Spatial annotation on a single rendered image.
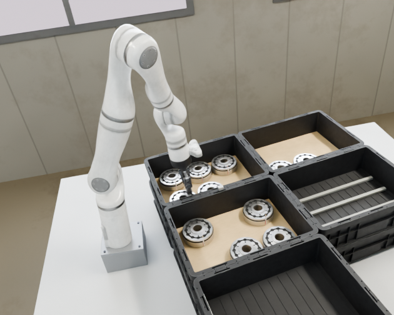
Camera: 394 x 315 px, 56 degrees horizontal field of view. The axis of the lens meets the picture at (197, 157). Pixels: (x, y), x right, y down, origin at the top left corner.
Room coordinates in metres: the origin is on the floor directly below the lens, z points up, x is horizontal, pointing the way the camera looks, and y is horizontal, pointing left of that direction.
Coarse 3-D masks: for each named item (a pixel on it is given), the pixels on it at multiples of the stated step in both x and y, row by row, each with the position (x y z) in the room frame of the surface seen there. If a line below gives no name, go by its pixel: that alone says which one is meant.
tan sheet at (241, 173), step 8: (240, 168) 1.18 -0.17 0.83; (216, 176) 1.15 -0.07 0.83; (224, 176) 1.15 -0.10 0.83; (232, 176) 1.14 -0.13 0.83; (240, 176) 1.13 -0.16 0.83; (248, 176) 1.13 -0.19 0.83; (192, 184) 1.12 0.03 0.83; (200, 184) 1.11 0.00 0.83; (224, 184) 1.10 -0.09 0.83; (168, 192) 1.09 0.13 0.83; (168, 200) 1.05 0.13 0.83
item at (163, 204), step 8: (224, 136) 1.28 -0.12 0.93; (232, 136) 1.28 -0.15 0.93; (200, 144) 1.24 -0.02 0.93; (248, 152) 1.15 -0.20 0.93; (144, 160) 1.18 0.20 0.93; (256, 160) 1.11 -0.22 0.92; (264, 168) 1.04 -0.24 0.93; (152, 176) 1.08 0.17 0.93; (256, 176) 1.00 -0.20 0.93; (232, 184) 0.98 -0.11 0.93; (160, 192) 0.98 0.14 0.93; (200, 192) 0.95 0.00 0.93; (208, 192) 0.95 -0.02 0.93; (160, 200) 0.94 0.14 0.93; (176, 200) 0.93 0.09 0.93; (184, 200) 0.93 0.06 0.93
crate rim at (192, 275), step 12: (252, 180) 0.99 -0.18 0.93; (276, 180) 0.97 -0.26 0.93; (216, 192) 0.94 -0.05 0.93; (180, 204) 0.91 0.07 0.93; (168, 216) 0.86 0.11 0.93; (312, 228) 0.74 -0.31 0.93; (180, 240) 0.75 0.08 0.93; (288, 240) 0.71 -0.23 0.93; (180, 252) 0.72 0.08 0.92; (252, 252) 0.68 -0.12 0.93; (228, 264) 0.65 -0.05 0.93; (192, 276) 0.62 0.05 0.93
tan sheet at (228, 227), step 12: (216, 216) 0.93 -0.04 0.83; (228, 216) 0.92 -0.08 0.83; (240, 216) 0.92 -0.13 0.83; (276, 216) 0.90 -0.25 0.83; (180, 228) 0.90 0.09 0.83; (216, 228) 0.88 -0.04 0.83; (228, 228) 0.87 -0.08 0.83; (240, 228) 0.86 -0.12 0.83; (252, 228) 0.86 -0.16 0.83; (264, 228) 0.85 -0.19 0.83; (288, 228) 0.84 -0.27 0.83; (216, 240) 0.82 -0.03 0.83; (228, 240) 0.82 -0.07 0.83; (192, 252) 0.79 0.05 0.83; (204, 252) 0.78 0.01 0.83; (216, 252) 0.77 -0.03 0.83; (228, 252) 0.77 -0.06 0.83; (192, 264) 0.74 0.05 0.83; (204, 264) 0.73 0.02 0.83; (216, 264) 0.73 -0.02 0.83
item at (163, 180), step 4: (164, 172) 1.18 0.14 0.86; (168, 172) 1.17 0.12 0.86; (160, 176) 1.16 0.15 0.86; (164, 176) 1.15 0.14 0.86; (180, 176) 1.14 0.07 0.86; (160, 180) 1.13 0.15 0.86; (164, 180) 1.13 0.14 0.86; (168, 180) 1.13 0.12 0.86; (176, 180) 1.12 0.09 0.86; (180, 180) 1.12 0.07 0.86; (164, 184) 1.11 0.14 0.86; (168, 184) 1.10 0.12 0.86; (172, 184) 1.10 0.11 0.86; (176, 184) 1.10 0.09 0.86
